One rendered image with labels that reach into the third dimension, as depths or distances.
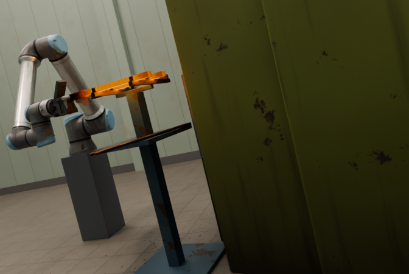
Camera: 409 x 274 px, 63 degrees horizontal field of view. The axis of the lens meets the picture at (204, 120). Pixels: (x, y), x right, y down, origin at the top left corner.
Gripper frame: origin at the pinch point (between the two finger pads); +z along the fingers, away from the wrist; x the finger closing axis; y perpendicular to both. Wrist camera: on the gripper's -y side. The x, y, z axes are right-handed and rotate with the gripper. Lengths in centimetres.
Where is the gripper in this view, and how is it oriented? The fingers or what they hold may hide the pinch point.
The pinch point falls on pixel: (81, 94)
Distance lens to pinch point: 164.6
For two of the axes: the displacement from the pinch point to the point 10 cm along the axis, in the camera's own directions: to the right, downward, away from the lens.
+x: -4.1, 1.5, -9.0
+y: 2.3, 9.7, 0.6
